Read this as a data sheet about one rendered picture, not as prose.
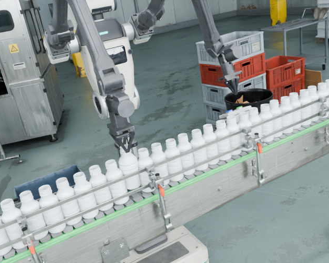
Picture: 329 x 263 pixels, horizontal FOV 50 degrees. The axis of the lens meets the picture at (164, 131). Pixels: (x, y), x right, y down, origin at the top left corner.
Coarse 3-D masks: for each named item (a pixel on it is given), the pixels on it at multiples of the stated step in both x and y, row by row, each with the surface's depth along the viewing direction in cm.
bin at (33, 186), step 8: (72, 168) 179; (48, 176) 174; (56, 176) 176; (64, 176) 178; (72, 176) 180; (24, 184) 169; (32, 184) 171; (40, 184) 173; (48, 184) 175; (72, 184) 181; (16, 192) 168; (32, 192) 172
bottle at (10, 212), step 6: (0, 204) 110; (6, 204) 109; (12, 204) 111; (6, 210) 110; (12, 210) 111; (18, 210) 113; (6, 216) 110; (12, 216) 110; (18, 216) 111; (6, 228) 112; (12, 228) 111; (18, 228) 112; (12, 234) 112; (18, 234) 112; (12, 240) 113; (18, 246) 114; (24, 246) 114
